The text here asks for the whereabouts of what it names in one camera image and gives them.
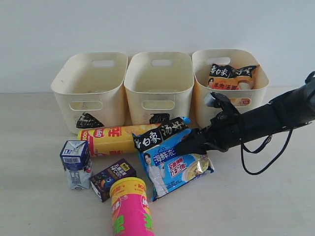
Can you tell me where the blue white milk carton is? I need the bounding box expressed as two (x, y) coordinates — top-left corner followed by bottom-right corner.
(60, 140), (93, 190)

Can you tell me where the cream bin circle mark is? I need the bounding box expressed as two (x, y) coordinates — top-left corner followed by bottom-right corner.
(191, 49), (269, 128)

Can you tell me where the purple juice box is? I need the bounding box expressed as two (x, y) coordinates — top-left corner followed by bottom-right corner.
(90, 158), (137, 203)

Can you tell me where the blue noodle packet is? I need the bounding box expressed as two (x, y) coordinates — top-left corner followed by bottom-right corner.
(132, 117), (214, 202)

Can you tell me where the cream bin square mark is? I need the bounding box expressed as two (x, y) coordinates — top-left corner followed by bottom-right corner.
(124, 52), (194, 125)

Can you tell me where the orange noodle packet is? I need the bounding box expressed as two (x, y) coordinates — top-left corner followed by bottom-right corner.
(206, 63), (261, 107)

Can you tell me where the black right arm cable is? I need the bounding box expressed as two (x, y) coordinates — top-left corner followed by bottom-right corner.
(240, 122), (294, 176)

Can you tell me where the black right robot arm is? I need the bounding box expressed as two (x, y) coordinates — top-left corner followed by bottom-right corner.
(174, 72), (315, 155)

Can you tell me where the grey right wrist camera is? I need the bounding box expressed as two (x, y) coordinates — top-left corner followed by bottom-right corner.
(203, 92), (231, 109)

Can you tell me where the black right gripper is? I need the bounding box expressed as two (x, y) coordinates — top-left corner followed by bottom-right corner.
(175, 111), (241, 155)

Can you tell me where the cream bin triangle mark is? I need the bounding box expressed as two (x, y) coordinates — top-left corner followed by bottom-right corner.
(51, 52), (128, 134)

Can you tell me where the yellow Lays chips can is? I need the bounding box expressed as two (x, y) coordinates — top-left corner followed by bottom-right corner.
(77, 124), (159, 157)

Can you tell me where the pink Lays chips can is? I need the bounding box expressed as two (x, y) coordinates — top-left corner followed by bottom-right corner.
(110, 177), (154, 236)

